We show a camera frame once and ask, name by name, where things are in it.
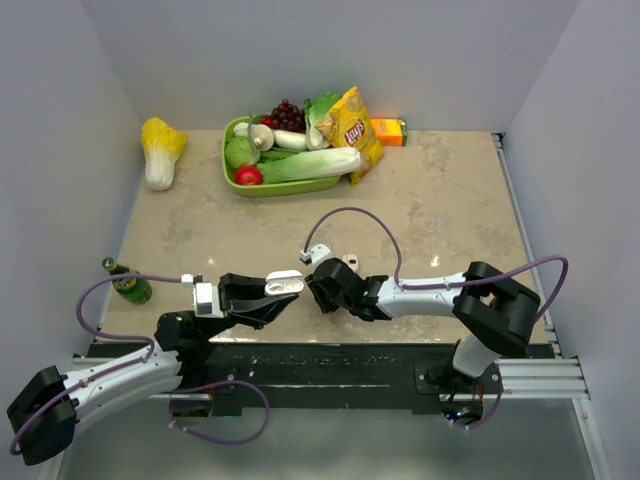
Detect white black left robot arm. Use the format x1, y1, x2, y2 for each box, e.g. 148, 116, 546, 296
7, 270, 304, 466

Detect long green white cabbage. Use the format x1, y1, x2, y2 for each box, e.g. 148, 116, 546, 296
257, 147, 362, 184

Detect beige mushroom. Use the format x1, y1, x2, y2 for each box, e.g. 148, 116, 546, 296
233, 122, 275, 152

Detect dark red grapes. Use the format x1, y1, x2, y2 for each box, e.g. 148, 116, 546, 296
259, 99, 306, 133

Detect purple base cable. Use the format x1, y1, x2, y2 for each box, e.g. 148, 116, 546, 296
168, 379, 271, 445
447, 364, 506, 431

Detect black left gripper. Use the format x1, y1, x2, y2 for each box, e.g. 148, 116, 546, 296
200, 272, 299, 341

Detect green leafy lettuce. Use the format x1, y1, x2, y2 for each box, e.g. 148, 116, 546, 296
304, 92, 342, 150

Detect round green cabbage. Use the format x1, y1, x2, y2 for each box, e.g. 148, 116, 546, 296
224, 136, 260, 170

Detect yellow napa cabbage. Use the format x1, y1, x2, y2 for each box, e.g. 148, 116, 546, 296
141, 117, 188, 191

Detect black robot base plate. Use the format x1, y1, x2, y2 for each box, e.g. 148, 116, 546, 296
84, 341, 501, 418

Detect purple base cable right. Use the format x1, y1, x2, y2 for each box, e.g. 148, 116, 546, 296
447, 364, 506, 431

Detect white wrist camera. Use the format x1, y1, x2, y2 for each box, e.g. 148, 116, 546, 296
181, 274, 224, 319
299, 243, 335, 268

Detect green plastic basket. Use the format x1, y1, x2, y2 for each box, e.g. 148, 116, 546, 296
220, 116, 342, 198

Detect white clip earbud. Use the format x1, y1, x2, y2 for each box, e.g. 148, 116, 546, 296
265, 282, 284, 295

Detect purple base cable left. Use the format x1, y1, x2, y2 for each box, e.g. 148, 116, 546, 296
168, 379, 271, 445

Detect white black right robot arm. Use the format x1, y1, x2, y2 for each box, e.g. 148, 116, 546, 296
305, 258, 540, 393

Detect red apple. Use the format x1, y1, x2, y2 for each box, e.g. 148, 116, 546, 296
234, 165, 263, 186

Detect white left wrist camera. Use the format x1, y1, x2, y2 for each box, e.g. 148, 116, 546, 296
181, 274, 224, 319

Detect beige earbud case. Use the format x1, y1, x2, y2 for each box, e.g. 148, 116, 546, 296
342, 254, 359, 272

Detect green glass bottle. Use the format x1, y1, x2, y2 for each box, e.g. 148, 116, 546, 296
102, 257, 153, 305

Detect white earbud charging case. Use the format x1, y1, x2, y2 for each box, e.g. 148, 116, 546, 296
264, 270, 305, 296

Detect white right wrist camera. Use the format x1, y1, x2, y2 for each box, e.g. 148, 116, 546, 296
299, 243, 335, 268

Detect orange juice carton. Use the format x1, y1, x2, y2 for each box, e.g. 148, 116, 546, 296
371, 118, 408, 147

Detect white radish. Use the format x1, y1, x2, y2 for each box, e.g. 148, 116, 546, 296
273, 130, 307, 152

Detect aluminium frame rail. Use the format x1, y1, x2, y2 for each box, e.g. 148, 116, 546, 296
490, 131, 594, 401

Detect yellow Lays chip bag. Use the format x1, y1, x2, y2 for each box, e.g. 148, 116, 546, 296
312, 86, 384, 186

